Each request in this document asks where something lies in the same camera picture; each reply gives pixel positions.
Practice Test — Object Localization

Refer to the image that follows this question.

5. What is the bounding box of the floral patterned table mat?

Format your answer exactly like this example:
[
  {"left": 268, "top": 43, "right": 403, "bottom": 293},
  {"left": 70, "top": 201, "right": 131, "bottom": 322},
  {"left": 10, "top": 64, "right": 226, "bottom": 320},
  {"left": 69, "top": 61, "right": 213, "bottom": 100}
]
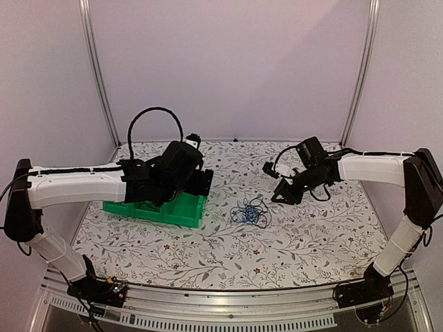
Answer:
[{"left": 73, "top": 142, "right": 387, "bottom": 290}]

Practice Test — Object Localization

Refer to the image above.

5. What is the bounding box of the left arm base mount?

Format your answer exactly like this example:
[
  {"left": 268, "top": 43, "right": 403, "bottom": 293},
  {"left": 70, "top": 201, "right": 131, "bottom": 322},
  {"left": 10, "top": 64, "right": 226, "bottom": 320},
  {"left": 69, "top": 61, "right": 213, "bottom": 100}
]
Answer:
[{"left": 67, "top": 277, "right": 127, "bottom": 308}]

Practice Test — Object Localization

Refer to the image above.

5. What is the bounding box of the left aluminium corner post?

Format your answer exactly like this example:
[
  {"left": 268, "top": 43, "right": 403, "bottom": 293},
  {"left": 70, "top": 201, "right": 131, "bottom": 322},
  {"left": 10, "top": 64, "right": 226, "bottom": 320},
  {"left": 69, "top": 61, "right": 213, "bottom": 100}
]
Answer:
[{"left": 78, "top": 0, "right": 121, "bottom": 147}]

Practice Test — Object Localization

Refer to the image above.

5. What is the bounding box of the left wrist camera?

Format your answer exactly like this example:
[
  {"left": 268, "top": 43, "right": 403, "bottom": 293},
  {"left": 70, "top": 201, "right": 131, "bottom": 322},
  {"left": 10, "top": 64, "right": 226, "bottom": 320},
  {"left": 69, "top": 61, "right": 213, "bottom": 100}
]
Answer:
[{"left": 183, "top": 133, "right": 201, "bottom": 149}]

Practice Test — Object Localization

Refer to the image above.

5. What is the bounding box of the left arm black hose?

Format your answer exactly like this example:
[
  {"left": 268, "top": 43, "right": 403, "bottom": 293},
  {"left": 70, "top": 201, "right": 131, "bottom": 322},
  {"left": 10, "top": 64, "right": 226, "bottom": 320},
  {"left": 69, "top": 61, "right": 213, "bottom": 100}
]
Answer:
[{"left": 127, "top": 107, "right": 185, "bottom": 163}]

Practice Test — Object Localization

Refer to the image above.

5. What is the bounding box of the green plastic divided bin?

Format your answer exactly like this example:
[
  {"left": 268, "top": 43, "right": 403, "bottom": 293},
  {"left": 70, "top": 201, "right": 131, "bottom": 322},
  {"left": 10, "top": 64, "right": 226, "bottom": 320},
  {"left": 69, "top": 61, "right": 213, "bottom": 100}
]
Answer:
[{"left": 102, "top": 193, "right": 207, "bottom": 228}]

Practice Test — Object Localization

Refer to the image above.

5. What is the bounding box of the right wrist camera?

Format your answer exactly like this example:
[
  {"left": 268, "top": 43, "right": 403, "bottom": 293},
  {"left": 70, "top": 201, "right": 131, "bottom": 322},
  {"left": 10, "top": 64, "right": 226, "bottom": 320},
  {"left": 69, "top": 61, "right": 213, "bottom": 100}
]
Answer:
[{"left": 262, "top": 162, "right": 296, "bottom": 178}]

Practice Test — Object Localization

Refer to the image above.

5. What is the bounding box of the aluminium front rail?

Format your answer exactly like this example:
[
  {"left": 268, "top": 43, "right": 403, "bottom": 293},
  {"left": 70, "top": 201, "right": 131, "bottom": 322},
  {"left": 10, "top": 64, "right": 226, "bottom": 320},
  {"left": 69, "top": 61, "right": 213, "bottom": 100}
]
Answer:
[{"left": 30, "top": 268, "right": 437, "bottom": 331}]

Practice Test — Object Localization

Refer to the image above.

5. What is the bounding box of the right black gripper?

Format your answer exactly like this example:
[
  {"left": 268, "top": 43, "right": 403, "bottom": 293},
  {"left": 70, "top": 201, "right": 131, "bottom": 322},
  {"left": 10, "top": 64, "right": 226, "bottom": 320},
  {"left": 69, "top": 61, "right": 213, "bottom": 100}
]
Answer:
[{"left": 271, "top": 165, "right": 327, "bottom": 205}]

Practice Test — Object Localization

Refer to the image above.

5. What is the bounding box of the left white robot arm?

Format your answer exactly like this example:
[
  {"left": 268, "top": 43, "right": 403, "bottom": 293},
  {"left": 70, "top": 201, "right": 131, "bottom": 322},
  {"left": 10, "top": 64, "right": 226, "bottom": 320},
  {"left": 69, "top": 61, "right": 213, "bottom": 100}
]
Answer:
[{"left": 1, "top": 140, "right": 214, "bottom": 300}]

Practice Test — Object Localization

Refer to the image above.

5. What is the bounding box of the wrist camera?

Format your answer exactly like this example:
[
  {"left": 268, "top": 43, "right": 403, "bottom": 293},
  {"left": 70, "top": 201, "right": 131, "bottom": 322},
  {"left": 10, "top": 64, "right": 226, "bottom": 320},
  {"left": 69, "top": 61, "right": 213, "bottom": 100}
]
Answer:
[
  {"left": 262, "top": 162, "right": 296, "bottom": 178},
  {"left": 183, "top": 133, "right": 201, "bottom": 149}
]

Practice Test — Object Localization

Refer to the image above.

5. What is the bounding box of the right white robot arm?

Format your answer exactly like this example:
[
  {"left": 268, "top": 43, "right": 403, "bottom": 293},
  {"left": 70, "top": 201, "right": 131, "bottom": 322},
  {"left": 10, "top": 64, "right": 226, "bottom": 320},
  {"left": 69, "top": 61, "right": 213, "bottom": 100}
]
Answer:
[{"left": 262, "top": 137, "right": 442, "bottom": 302}]

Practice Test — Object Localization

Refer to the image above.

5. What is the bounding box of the black cable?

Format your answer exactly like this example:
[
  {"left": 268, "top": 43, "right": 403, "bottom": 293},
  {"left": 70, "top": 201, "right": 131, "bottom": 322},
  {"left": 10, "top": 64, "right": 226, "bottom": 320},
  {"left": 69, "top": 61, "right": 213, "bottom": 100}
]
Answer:
[{"left": 230, "top": 195, "right": 271, "bottom": 230}]

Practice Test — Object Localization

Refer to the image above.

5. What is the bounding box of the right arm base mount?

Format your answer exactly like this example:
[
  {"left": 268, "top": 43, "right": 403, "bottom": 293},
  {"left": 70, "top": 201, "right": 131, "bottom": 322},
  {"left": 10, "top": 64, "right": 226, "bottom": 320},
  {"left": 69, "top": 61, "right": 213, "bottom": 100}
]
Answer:
[{"left": 332, "top": 276, "right": 394, "bottom": 325}]

